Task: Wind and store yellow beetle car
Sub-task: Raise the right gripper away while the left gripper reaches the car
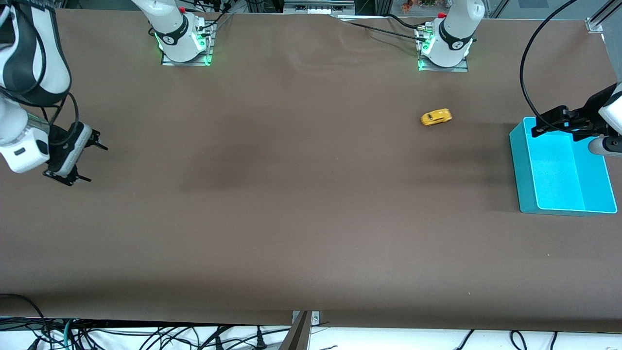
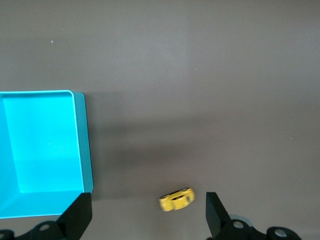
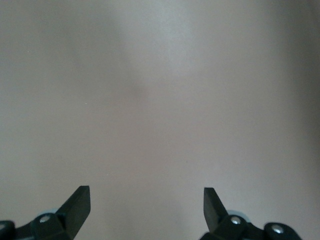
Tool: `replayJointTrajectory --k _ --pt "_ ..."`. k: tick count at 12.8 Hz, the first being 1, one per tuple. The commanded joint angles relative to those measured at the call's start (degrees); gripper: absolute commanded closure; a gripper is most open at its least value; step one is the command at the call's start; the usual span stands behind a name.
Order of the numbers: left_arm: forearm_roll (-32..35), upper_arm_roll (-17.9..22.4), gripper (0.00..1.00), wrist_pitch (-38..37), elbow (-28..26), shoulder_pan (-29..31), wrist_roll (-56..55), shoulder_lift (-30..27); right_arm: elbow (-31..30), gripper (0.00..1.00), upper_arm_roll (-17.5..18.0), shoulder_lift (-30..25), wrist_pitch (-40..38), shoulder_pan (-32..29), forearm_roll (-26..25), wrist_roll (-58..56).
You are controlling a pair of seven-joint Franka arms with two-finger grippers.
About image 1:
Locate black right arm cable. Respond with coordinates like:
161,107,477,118
41,91,81,146

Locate grey background equipment box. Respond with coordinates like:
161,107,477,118
283,0,356,15

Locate long black table cable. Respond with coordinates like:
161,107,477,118
346,20,429,42

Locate aluminium frame profile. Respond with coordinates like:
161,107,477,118
586,0,622,34

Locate teal plastic storage bin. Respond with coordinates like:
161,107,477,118
509,116,618,217

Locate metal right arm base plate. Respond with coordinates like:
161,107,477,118
161,22,215,67

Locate yellow toy beetle car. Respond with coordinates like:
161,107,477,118
420,108,453,127

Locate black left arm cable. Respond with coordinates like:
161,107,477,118
519,0,579,130

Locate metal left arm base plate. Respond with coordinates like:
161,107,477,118
417,24,469,73

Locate looping black floor cable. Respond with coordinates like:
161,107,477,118
0,293,50,350

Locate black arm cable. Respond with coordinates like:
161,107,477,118
41,91,81,146
519,0,579,130

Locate short black table cable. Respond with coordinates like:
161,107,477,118
386,13,423,31

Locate dark metal support leg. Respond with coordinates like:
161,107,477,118
279,311,312,350

